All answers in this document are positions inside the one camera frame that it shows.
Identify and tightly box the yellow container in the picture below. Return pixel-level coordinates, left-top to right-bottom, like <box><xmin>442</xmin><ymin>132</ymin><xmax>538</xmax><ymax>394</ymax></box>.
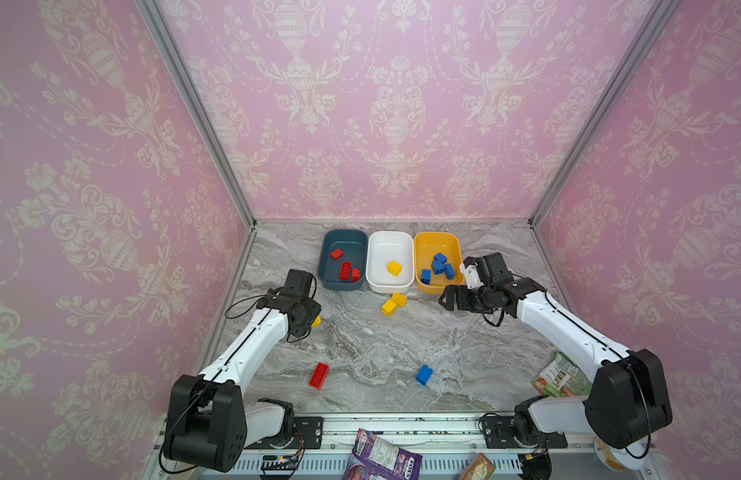
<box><xmin>414</xmin><ymin>232</ymin><xmax>464</xmax><ymax>296</ymax></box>

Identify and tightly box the yellow lego brick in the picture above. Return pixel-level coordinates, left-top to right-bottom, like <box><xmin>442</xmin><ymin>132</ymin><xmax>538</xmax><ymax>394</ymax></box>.
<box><xmin>391</xmin><ymin>293</ymin><xmax>407</xmax><ymax>307</ymax></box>
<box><xmin>387</xmin><ymin>261</ymin><xmax>402</xmax><ymax>276</ymax></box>
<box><xmin>381</xmin><ymin>300</ymin><xmax>398</xmax><ymax>317</ymax></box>

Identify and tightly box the dark teal container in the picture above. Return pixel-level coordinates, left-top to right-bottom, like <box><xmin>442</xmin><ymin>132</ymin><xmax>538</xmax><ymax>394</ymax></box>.
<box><xmin>318</xmin><ymin>229</ymin><xmax>368</xmax><ymax>291</ymax></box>

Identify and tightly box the white container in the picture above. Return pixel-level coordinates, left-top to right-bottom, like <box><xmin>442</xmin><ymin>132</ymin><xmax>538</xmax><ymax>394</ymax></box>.
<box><xmin>366</xmin><ymin>231</ymin><xmax>414</xmax><ymax>294</ymax></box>

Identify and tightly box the long red lego brick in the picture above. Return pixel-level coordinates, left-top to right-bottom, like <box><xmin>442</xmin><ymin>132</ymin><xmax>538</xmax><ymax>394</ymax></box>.
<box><xmin>308</xmin><ymin>363</ymin><xmax>330</xmax><ymax>390</ymax></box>

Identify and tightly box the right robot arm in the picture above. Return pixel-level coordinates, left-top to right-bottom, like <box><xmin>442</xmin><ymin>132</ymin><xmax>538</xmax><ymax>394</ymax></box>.
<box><xmin>438</xmin><ymin>253</ymin><xmax>673</xmax><ymax>459</ymax></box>

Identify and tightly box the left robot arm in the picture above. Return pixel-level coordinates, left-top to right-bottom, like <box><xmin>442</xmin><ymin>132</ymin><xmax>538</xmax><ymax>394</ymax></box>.
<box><xmin>158</xmin><ymin>269</ymin><xmax>322</xmax><ymax>474</ymax></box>

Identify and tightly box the green snack bag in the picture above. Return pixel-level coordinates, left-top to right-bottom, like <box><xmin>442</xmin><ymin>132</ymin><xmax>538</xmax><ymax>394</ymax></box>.
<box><xmin>531</xmin><ymin>351</ymin><xmax>592</xmax><ymax>398</ymax></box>

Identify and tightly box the brown snack packet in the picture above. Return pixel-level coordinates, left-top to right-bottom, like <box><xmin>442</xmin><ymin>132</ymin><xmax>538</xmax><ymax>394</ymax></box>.
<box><xmin>458</xmin><ymin>453</ymin><xmax>496</xmax><ymax>480</ymax></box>

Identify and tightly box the purple snack bag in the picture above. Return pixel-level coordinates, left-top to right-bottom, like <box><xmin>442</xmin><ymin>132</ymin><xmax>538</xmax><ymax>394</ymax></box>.
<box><xmin>342</xmin><ymin>429</ymin><xmax>423</xmax><ymax>480</ymax></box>

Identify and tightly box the white round can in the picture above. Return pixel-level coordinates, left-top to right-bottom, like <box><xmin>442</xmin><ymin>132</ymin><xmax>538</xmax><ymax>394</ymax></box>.
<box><xmin>593</xmin><ymin>437</ymin><xmax>646</xmax><ymax>472</ymax></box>

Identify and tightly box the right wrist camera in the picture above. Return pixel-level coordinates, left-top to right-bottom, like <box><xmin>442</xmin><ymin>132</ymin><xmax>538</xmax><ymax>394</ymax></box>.
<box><xmin>459</xmin><ymin>260</ymin><xmax>483</xmax><ymax>290</ymax></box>

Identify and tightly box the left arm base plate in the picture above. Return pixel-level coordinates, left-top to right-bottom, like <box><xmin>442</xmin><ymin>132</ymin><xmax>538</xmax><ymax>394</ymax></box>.
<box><xmin>246</xmin><ymin>416</ymin><xmax>324</xmax><ymax>450</ymax></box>

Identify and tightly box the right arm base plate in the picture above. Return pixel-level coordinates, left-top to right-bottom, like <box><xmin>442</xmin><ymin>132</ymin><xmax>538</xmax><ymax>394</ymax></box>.
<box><xmin>477</xmin><ymin>412</ymin><xmax>568</xmax><ymax>450</ymax></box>

